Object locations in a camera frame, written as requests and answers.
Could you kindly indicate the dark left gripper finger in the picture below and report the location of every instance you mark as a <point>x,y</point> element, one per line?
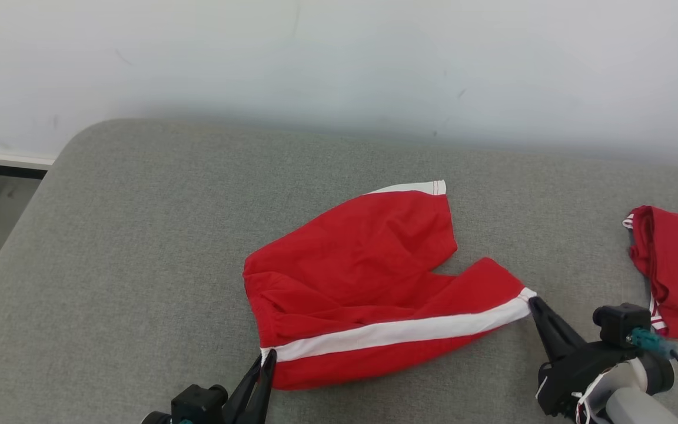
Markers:
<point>243,394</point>
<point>262,394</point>

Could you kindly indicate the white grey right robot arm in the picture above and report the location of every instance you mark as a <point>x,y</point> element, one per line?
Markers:
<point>639,400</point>

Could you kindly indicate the white wall baseboard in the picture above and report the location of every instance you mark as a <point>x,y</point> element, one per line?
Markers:
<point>3,165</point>

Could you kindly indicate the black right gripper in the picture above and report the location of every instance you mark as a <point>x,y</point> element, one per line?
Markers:
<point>568,377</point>

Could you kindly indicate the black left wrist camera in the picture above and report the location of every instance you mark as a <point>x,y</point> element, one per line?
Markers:
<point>195,406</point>

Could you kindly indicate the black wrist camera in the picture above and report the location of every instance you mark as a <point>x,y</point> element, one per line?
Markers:
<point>621,324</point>
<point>195,406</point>

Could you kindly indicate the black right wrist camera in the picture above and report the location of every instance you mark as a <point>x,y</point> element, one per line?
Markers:
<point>621,324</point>

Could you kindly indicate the red shorts with white stripe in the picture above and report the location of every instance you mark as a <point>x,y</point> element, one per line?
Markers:
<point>362,282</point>

